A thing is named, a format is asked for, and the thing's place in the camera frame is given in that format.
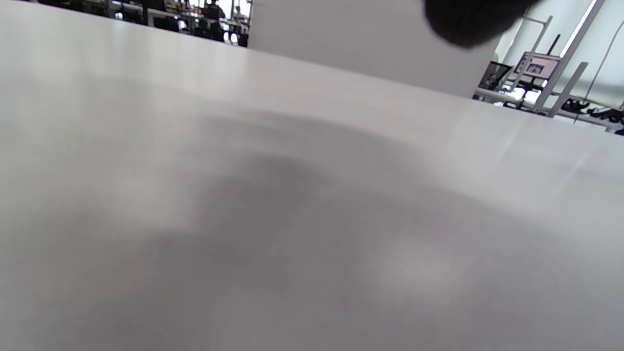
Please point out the white background table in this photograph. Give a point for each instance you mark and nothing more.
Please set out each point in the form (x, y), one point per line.
(516, 100)

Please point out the computer monitor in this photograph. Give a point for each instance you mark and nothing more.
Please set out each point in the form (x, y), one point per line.
(537, 66)

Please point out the white metal frame stand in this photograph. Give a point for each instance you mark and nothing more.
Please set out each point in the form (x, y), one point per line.
(565, 58)

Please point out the person's left hand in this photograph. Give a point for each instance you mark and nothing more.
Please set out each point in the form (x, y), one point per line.
(468, 19)

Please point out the row of background desks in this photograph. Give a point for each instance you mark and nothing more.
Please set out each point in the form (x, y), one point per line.
(146, 14)

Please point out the black gear on table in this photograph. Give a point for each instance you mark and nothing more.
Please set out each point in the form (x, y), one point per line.
(597, 113)

